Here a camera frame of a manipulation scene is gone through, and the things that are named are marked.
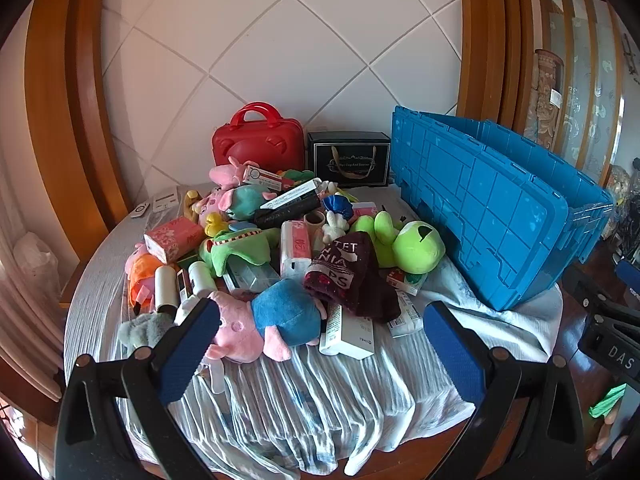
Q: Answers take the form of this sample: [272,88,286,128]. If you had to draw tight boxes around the beige tape roll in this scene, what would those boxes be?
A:
[304,211,328,253]

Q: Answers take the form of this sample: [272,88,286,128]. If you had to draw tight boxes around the orange slim box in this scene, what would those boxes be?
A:
[175,266,195,306]

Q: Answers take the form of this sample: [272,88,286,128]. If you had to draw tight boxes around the long black case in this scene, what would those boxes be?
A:
[255,194,323,228]

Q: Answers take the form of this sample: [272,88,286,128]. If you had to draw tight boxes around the white cylinder roller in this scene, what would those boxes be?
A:
[154,265,176,311]

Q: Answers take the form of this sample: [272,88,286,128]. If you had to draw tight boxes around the blue plastic storage crate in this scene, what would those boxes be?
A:
[390,106,615,311]

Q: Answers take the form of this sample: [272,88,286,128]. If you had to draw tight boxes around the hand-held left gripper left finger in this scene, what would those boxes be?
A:
[54,297,223,480]

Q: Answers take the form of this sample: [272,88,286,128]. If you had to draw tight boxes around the white carton dark side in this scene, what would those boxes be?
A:
[320,302,376,359]

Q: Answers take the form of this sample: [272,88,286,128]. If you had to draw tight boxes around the pale pleated curtain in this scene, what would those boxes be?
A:
[0,160,66,406]

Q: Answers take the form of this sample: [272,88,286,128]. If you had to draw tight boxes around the white printed card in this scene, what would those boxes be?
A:
[151,186,180,213]

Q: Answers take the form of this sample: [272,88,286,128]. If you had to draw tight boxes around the red plastic carry case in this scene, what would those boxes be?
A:
[211,102,307,176]

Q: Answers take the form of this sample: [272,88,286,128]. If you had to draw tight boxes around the clear plastic box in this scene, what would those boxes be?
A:
[222,257,281,293]

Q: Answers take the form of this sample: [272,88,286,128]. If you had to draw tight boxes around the rolled patterned rug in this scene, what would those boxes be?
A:
[520,49,566,153]

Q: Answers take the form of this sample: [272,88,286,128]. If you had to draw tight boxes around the white plastic bag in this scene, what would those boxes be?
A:
[15,232,63,301]

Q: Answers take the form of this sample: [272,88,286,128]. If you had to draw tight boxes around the frosted glass door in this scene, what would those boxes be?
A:
[532,0,640,191]

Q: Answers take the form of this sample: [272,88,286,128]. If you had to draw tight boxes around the green plush striped trim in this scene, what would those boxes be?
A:
[199,227,282,278]

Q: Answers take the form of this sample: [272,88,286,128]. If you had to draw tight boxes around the grey plush toy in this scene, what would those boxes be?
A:
[118,311,176,361]

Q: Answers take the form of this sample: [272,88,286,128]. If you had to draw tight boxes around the dark maroon knit sock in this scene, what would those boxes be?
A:
[303,231,402,323]

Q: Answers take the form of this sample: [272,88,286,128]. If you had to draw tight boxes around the small blue white doll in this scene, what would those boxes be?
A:
[321,192,356,221]

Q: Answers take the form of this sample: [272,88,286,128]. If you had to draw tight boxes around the pig plush teal dress glasses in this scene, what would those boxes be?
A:
[192,185,278,226]

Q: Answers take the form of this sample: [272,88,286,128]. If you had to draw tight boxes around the bright green cloth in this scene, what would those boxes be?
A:
[589,384,628,418]

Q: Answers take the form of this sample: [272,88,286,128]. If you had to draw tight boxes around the white flat carton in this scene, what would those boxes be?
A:
[387,292,426,338]

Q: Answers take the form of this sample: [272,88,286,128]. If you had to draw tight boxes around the pig plush orange dress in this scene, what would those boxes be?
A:
[125,242,166,311]

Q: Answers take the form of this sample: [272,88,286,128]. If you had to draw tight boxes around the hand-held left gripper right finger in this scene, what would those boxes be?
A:
[422,301,588,480]

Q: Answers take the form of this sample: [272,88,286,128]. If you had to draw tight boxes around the brown bear plush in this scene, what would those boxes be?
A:
[182,190,203,223]

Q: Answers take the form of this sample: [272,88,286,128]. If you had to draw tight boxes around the small pink pig plush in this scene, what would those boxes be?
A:
[209,156,256,190]

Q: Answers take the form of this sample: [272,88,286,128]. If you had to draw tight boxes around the red green printed packet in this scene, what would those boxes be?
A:
[387,267,428,296]

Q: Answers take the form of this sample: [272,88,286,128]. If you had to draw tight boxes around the black gift bag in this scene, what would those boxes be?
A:
[306,131,392,187]

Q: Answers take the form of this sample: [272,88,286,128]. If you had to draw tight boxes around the white plastic bottle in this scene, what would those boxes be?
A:
[187,261,218,298]

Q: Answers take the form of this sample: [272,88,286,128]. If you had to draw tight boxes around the yellow toy duck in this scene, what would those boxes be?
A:
[204,211,230,237]

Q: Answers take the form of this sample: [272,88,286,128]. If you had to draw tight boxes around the wooden door frame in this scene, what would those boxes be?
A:
[456,0,551,136]
[25,0,133,241]

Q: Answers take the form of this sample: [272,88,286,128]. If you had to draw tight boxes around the pig plush blue dress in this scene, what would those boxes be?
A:
[202,278,328,363]

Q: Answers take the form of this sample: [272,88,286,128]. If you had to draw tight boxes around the pink flowered tissue pack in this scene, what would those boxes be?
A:
[144,216,206,264]

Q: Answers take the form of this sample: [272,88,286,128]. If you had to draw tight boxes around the green frog plush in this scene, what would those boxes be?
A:
[348,211,446,275]

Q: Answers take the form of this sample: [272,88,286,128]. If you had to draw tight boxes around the long white black box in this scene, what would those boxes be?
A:
[260,178,323,211]

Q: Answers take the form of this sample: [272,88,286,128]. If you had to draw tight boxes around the small red white box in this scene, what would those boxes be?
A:
[241,165,283,192]

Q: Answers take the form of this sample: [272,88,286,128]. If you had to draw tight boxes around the white pink-label pack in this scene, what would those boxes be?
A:
[280,220,313,278]

